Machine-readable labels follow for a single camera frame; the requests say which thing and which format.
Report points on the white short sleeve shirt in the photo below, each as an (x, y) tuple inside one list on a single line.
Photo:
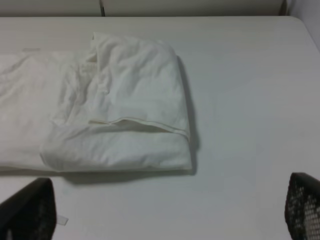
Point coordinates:
[(118, 106)]

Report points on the clear tape marker bottom centre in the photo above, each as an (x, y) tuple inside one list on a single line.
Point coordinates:
[(61, 220)]

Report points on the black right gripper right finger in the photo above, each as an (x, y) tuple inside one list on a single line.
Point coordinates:
[(302, 207)]

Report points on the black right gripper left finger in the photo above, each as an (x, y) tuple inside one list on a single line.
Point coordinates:
[(29, 214)]

